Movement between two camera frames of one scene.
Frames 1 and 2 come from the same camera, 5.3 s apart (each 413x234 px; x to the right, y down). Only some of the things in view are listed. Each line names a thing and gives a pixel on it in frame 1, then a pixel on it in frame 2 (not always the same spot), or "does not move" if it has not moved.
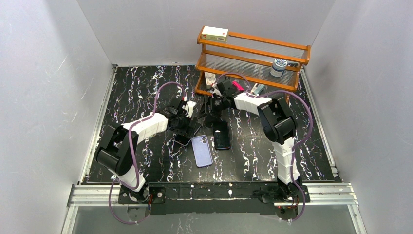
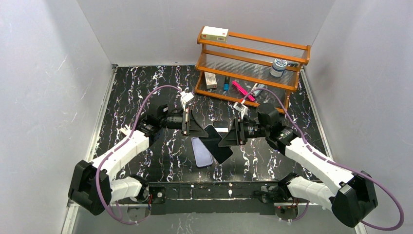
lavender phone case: x=202 y=151 does not move
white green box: x=215 y=33 does not move
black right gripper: x=210 y=107 to x=240 y=132
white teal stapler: x=257 y=88 does not move
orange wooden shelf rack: x=250 y=58 does not move
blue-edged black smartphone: x=182 y=139 to x=221 y=153
